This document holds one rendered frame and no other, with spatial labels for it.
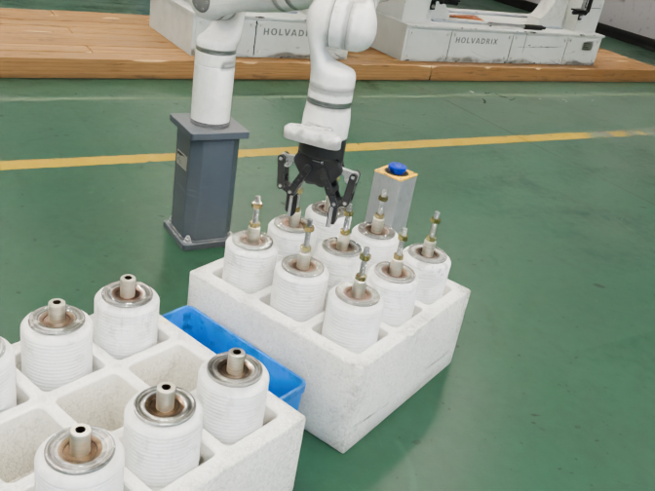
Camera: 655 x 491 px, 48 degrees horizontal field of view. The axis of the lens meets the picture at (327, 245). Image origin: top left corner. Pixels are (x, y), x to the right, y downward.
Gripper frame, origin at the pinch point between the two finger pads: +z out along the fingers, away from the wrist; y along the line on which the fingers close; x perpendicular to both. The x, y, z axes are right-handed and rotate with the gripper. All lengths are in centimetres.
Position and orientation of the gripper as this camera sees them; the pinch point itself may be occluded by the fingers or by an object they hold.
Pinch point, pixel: (311, 212)
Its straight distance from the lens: 123.1
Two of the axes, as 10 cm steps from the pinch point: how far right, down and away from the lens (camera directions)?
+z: -1.5, 8.8, 4.4
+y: -9.4, -2.7, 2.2
